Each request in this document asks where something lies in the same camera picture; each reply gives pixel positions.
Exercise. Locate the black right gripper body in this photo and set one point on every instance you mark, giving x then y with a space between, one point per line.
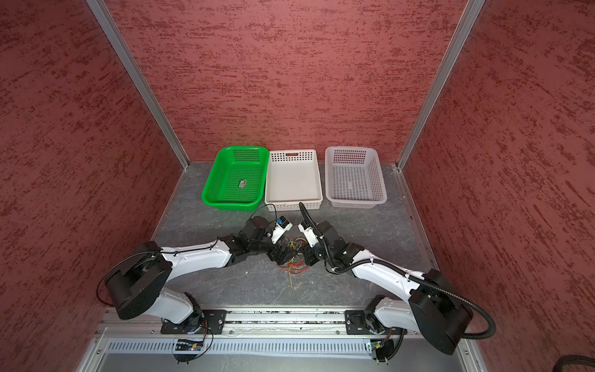
313 255

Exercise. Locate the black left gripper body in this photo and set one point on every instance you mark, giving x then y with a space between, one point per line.
273 251

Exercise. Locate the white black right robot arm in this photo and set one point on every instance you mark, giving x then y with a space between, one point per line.
434 311

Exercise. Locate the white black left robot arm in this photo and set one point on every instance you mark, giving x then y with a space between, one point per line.
137 285

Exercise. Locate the cream perforated basket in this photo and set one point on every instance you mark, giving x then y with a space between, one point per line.
293 177

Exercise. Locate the green plastic basket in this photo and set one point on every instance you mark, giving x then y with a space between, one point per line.
233 164

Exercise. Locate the translucent white slotted basket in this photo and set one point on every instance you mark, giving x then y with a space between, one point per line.
354 178

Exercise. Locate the right small circuit board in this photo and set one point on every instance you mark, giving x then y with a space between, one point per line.
381 351

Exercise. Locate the small circuit board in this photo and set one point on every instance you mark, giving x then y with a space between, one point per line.
381 351
187 345

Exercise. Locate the left small circuit board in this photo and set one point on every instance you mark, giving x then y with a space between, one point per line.
187 345

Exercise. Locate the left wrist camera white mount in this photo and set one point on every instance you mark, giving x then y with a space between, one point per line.
282 226

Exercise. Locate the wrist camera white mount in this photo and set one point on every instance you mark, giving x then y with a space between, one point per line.
309 234
282 226

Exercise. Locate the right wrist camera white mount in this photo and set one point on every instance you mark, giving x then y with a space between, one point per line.
309 234

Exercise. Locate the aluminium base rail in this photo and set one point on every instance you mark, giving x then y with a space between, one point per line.
416 353

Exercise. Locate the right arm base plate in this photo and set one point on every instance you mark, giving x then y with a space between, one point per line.
360 322

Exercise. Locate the white slotted cable duct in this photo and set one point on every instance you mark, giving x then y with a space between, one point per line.
349 348

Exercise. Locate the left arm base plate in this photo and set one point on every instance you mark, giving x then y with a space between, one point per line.
209 322

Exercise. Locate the aluminium corner post right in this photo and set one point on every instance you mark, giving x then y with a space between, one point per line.
461 33

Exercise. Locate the aluminium corner post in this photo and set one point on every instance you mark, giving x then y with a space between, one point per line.
461 33
108 25

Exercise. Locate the aluminium corner post left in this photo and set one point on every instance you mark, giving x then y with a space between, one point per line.
108 25

